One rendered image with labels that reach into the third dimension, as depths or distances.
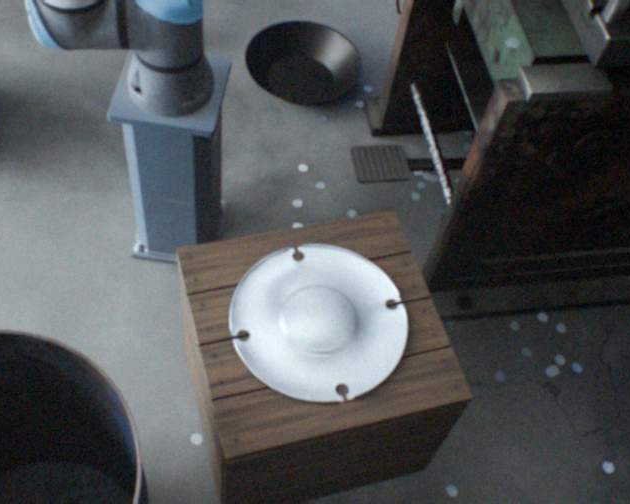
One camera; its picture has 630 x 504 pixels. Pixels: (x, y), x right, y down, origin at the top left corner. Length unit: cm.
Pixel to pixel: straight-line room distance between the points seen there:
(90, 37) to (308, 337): 58
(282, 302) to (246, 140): 75
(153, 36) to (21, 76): 90
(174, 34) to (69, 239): 67
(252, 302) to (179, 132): 33
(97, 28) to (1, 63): 92
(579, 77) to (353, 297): 50
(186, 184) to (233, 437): 54
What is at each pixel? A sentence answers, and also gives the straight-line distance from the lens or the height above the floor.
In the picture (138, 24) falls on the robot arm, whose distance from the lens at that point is 131.
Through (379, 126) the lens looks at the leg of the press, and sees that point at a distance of 202.
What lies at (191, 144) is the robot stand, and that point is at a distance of 145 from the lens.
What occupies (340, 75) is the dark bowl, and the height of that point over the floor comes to 2.
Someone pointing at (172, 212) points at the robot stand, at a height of 18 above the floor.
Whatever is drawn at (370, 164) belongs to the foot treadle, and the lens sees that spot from 176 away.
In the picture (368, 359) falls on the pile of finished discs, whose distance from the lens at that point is 128.
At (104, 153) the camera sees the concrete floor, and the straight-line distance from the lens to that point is 197.
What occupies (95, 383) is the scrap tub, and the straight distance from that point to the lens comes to 118.
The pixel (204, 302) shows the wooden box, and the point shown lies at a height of 35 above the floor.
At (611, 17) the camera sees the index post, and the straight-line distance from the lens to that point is 136.
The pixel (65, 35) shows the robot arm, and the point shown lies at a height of 62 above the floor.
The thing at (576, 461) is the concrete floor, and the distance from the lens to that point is 172.
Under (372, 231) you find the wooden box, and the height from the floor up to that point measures 35.
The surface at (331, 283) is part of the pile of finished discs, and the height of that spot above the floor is 35.
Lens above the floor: 149
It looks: 56 degrees down
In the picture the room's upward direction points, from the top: 10 degrees clockwise
